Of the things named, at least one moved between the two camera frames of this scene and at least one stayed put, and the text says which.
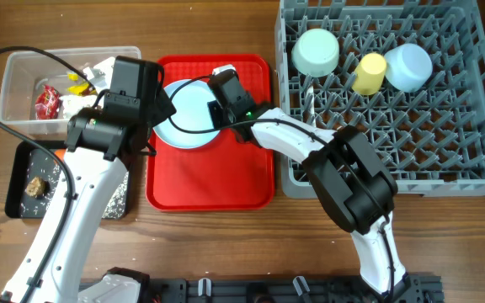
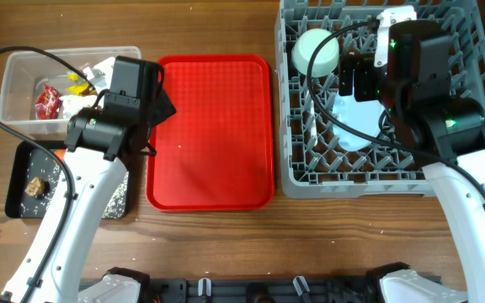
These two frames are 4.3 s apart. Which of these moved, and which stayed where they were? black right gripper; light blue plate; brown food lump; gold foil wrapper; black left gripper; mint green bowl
Moved: light blue plate; black right gripper
Stayed: gold foil wrapper; black left gripper; brown food lump; mint green bowl
